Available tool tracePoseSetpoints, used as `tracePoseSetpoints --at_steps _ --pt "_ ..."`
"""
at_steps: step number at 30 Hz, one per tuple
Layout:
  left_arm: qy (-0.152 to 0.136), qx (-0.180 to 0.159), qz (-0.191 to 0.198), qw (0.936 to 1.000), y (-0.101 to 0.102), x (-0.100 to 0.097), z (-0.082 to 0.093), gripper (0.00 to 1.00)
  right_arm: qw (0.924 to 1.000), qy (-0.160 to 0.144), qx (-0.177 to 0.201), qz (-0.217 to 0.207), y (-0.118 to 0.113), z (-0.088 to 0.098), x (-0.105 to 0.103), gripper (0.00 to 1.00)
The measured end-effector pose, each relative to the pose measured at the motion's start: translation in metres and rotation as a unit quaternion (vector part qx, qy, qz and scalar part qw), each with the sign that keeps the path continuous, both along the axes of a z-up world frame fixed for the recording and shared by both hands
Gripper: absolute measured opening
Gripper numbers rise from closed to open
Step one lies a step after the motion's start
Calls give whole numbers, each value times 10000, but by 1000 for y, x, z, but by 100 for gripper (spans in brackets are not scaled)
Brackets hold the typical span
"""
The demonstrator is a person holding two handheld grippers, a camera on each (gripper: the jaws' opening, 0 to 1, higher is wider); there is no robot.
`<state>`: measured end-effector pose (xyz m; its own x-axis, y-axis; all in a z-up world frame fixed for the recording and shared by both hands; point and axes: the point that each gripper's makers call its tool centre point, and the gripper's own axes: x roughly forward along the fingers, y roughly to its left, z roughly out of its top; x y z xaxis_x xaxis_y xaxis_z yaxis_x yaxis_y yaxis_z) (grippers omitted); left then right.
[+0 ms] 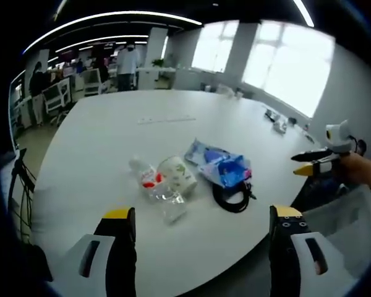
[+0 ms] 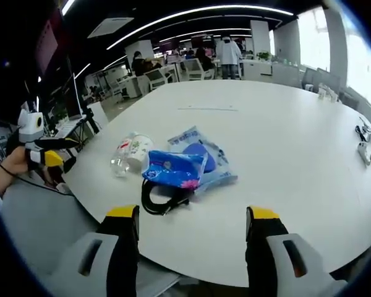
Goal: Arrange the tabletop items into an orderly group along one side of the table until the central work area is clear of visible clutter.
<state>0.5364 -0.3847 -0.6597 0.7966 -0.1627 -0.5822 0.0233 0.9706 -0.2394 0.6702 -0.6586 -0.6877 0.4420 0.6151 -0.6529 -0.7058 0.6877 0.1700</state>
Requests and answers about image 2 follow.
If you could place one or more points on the white office chair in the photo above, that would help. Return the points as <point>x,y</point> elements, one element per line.
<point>157,77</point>
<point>195,69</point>

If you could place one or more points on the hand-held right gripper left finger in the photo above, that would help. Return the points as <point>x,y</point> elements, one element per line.
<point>92,266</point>

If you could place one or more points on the ceiling air vent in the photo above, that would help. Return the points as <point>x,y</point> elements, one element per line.
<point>110,27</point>

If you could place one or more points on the clear plastic bottle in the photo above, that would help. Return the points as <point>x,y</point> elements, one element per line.
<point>120,157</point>

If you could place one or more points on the person's left hand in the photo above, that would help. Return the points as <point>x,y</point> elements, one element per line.
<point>15,162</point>

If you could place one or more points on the blue tissue packet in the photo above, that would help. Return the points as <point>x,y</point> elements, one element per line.
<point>173,168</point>

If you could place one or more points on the green potted plant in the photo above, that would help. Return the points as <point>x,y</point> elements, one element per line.
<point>263,55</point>

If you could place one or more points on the dark monitor on stand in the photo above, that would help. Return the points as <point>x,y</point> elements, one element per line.
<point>71,99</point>

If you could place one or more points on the white round table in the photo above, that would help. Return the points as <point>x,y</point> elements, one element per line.
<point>266,139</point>

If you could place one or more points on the person's grey clothing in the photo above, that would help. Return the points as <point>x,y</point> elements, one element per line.
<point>43,229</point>

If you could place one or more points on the white power adapter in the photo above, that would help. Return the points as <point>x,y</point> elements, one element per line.
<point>366,153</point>

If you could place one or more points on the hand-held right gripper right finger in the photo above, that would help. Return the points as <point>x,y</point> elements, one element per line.
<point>275,266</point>

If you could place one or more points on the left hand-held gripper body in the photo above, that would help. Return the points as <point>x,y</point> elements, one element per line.
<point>31,127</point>

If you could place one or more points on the white floral cup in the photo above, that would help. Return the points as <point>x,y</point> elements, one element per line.
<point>139,150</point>

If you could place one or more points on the pale blue plastic bag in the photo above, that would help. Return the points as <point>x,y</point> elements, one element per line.
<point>216,161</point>

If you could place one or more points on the black tripod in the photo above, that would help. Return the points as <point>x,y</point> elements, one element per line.
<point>91,122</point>

